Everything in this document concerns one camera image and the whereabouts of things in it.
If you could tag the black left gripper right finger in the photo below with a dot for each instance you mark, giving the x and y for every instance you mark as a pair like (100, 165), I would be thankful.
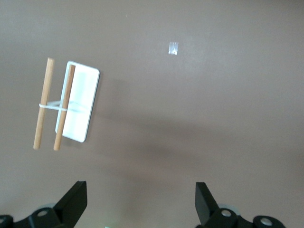
(209, 211)

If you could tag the white rack with wooden bars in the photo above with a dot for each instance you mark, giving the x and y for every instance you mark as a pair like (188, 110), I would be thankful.
(80, 95)

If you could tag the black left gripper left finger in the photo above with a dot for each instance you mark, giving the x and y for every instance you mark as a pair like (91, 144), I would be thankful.
(69, 209)

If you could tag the clear tape patch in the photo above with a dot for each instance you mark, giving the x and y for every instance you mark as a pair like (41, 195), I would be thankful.
(173, 48)

